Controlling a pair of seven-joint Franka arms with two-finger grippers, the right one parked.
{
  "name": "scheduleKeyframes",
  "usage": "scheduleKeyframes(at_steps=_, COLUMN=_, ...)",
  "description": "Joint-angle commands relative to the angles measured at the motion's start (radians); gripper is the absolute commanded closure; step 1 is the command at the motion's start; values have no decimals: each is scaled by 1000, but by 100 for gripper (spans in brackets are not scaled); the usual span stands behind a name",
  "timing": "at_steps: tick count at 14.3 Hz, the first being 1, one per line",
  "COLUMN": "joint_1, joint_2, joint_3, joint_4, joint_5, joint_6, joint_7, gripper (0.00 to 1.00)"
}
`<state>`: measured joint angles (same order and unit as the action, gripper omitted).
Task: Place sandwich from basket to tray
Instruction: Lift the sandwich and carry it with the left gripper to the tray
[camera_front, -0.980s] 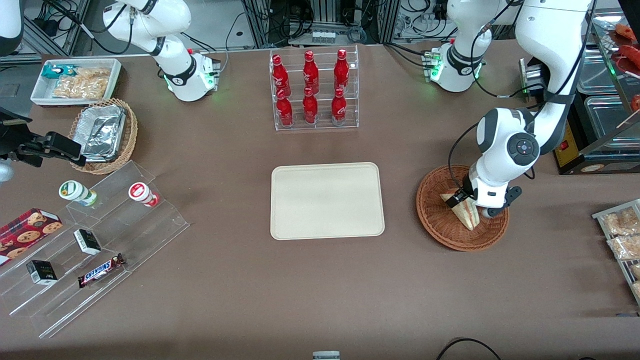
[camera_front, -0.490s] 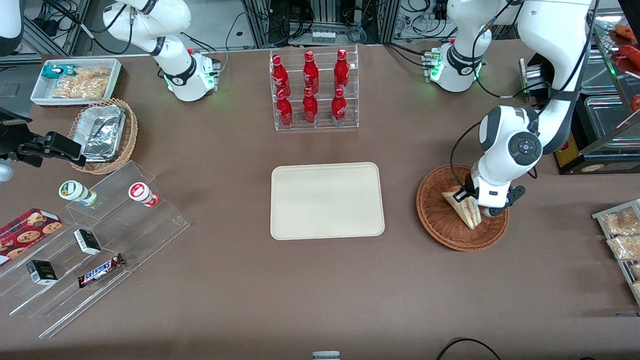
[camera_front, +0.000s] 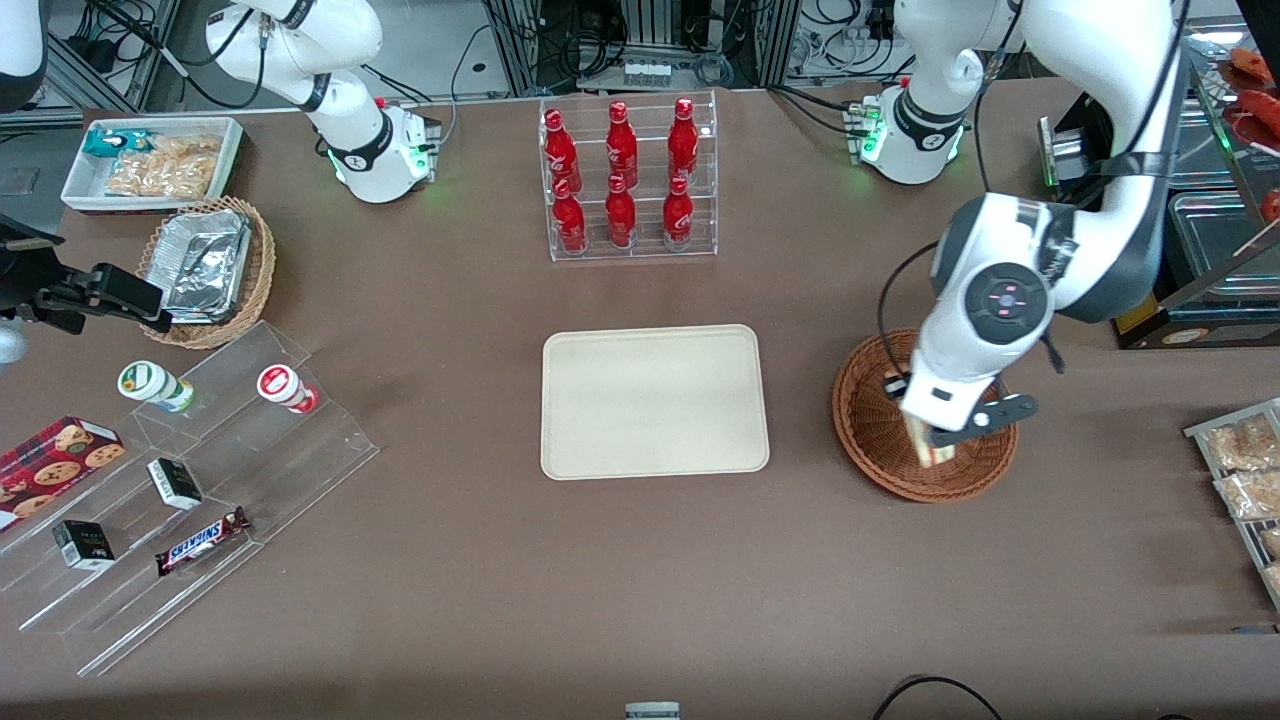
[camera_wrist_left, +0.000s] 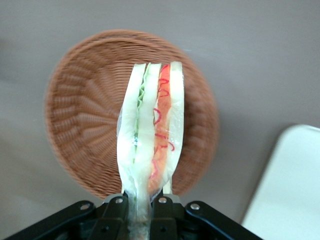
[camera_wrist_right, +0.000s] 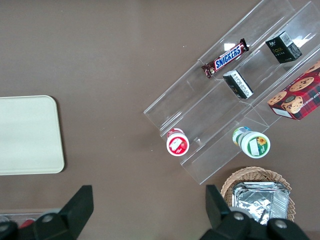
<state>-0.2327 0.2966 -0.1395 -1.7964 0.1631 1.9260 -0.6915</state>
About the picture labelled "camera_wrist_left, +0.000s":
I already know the triangular sandwich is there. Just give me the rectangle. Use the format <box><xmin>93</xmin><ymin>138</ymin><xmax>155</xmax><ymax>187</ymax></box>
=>
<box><xmin>115</xmin><ymin>60</ymin><xmax>186</xmax><ymax>240</ymax></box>

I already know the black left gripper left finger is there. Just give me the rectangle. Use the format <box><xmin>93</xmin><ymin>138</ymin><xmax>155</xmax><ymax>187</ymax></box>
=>
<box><xmin>9</xmin><ymin>193</ymin><xmax>131</xmax><ymax>240</ymax></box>

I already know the round brown wicker basket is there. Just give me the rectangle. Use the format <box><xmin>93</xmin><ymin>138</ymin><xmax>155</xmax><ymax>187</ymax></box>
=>
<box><xmin>44</xmin><ymin>29</ymin><xmax>221</xmax><ymax>201</ymax></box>

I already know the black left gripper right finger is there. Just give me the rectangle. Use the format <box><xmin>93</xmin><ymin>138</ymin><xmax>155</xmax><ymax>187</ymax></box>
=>
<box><xmin>149</xmin><ymin>194</ymin><xmax>264</xmax><ymax>240</ymax></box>

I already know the beige plastic tray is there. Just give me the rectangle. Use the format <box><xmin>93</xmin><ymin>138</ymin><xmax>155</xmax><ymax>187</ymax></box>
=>
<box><xmin>240</xmin><ymin>123</ymin><xmax>320</xmax><ymax>240</ymax></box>

